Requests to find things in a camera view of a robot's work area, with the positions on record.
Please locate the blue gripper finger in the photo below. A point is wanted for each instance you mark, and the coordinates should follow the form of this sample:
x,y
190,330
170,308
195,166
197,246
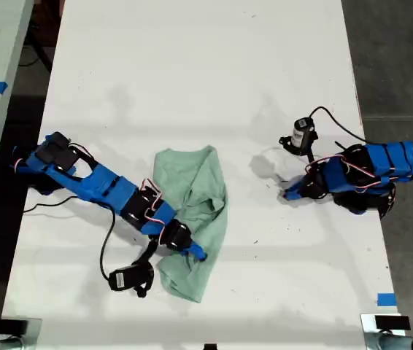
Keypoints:
x,y
296,191
197,252

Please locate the pale green T-shirt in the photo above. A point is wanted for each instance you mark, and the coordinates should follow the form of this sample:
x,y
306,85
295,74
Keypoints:
x,y
199,175

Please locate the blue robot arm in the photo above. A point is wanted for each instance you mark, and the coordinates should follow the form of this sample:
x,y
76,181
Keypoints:
x,y
392,160
100,182

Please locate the square blue tape piece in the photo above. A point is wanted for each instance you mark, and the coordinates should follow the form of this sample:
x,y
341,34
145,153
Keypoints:
x,y
387,299

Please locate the small black box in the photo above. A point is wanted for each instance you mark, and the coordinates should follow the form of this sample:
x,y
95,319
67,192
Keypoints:
x,y
14,326
392,322

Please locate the black camera stalk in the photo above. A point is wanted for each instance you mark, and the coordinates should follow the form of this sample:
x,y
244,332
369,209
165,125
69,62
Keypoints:
x,y
286,142
148,253

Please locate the black camera box white label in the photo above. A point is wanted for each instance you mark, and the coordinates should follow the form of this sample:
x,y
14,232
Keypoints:
x,y
299,135

